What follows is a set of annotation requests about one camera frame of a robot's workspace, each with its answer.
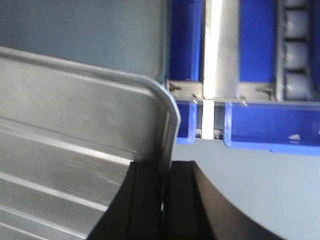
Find grey plastic tray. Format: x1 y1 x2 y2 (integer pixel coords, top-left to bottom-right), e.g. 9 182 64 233
0 0 167 82

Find silver metal tray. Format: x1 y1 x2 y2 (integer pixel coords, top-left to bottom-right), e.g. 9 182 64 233
0 47 180 240

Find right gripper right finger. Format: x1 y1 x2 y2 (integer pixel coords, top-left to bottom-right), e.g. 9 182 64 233
164 161 280 240

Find blue bin lower centre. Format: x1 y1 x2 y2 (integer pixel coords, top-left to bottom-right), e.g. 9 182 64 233
176 103 197 145

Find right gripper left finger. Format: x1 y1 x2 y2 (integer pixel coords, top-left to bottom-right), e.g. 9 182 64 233
87 162 162 240

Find centre-right white roller track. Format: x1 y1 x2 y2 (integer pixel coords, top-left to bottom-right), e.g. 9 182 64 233
274 0 320 102

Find blue bin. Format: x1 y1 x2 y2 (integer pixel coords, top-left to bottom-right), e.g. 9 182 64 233
223 102 320 156
176 103 197 145

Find blue bin lower right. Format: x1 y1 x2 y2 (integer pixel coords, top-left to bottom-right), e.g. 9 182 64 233
223 102 320 156

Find right metal divider rail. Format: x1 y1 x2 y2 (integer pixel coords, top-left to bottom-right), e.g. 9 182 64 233
201 0 240 140

